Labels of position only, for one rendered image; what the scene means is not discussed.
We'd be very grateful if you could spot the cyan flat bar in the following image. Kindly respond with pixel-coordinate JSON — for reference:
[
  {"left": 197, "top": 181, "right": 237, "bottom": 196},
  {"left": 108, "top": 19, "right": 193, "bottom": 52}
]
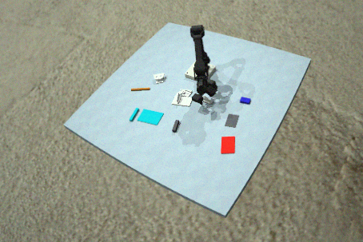
[{"left": 129, "top": 108, "right": 140, "bottom": 121}]

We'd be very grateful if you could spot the dark grey flat rectangle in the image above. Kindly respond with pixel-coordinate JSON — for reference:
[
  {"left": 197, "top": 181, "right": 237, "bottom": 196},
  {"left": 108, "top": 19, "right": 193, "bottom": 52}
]
[{"left": 225, "top": 114, "right": 239, "bottom": 128}]

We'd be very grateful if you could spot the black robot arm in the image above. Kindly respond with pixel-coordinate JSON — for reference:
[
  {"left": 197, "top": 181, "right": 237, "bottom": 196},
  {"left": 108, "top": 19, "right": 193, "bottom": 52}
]
[{"left": 190, "top": 25, "right": 218, "bottom": 97}]

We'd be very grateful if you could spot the small blue block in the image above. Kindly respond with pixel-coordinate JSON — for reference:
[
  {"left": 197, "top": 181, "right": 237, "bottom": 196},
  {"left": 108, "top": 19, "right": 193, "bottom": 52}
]
[{"left": 239, "top": 97, "right": 250, "bottom": 105}]

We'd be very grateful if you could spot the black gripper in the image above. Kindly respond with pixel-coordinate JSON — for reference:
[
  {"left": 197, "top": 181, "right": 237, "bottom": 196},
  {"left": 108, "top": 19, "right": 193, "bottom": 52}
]
[{"left": 192, "top": 79, "right": 216, "bottom": 105}]

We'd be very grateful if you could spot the cyan flat square plate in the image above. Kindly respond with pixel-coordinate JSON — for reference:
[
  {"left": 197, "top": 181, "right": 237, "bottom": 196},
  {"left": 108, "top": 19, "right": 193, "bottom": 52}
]
[{"left": 138, "top": 109, "right": 164, "bottom": 125}]

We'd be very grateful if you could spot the red flat rectangular plate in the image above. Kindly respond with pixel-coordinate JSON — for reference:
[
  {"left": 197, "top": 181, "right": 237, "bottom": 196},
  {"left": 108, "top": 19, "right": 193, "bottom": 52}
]
[{"left": 221, "top": 137, "right": 235, "bottom": 154}]

